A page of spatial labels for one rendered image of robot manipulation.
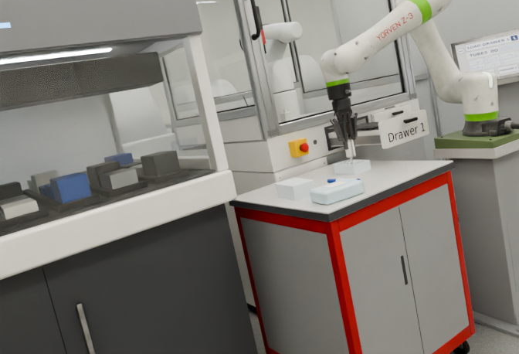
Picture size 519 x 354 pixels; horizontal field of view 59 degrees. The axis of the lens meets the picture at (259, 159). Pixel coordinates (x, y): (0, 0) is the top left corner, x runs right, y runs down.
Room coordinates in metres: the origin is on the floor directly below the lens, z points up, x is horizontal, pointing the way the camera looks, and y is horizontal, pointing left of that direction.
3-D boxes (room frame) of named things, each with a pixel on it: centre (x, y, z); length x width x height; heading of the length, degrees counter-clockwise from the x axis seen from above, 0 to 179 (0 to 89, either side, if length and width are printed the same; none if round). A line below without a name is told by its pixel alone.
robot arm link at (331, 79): (1.81, -0.37, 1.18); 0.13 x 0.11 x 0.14; 12
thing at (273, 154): (2.58, -0.22, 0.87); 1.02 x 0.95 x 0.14; 123
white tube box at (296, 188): (1.56, -0.10, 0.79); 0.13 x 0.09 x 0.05; 25
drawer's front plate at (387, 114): (2.32, -0.71, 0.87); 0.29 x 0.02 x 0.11; 123
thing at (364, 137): (2.06, -0.51, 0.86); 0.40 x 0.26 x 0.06; 33
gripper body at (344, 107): (1.82, -0.37, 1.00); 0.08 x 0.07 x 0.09; 119
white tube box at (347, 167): (1.78, -0.35, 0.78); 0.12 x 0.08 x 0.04; 29
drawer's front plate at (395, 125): (1.88, -0.62, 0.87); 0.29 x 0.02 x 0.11; 123
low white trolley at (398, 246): (1.68, -0.27, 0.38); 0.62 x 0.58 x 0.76; 123
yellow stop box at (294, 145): (1.96, -0.18, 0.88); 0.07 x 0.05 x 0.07; 123
